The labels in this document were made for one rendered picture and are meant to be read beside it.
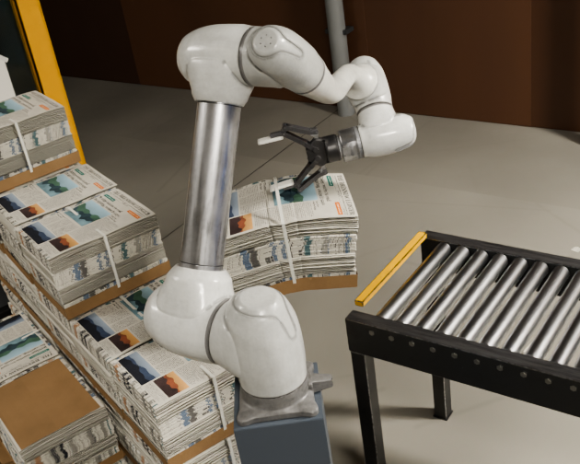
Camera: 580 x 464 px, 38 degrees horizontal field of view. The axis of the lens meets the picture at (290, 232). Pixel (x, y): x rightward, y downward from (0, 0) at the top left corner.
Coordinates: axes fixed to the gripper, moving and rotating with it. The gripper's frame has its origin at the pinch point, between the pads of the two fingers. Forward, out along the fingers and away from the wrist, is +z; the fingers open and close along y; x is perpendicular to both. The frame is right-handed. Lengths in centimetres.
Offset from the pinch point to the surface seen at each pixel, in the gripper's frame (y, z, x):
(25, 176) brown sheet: 12, 89, 68
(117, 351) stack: 43, 56, -9
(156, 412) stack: 46, 43, -37
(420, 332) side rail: 53, -31, -20
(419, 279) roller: 53, -36, 8
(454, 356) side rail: 56, -38, -29
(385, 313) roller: 52, -23, -8
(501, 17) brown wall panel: 63, -145, 288
